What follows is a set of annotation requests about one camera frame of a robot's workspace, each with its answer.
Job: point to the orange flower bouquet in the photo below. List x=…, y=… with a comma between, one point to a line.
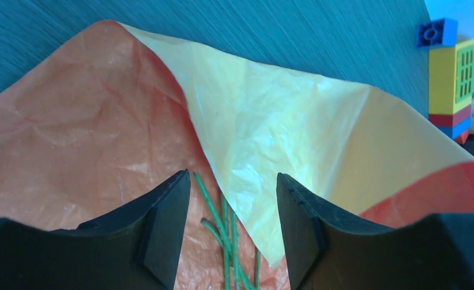
x=224, y=230

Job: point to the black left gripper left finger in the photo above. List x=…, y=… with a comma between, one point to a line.
x=135, y=246

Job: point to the orange toy piece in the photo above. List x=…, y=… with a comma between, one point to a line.
x=462, y=138

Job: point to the orange yellow wrapping paper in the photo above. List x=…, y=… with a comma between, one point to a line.
x=115, y=111

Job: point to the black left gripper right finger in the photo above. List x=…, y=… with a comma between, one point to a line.
x=327, y=247

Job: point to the blue toy block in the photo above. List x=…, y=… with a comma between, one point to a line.
x=439, y=33

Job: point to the yellow toy block house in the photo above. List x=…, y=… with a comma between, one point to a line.
x=451, y=80

